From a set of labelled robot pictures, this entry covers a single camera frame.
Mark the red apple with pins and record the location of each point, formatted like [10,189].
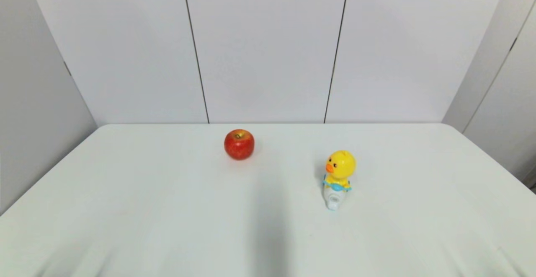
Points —
[239,146]

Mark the yellow duck toy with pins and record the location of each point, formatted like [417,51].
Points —
[340,169]

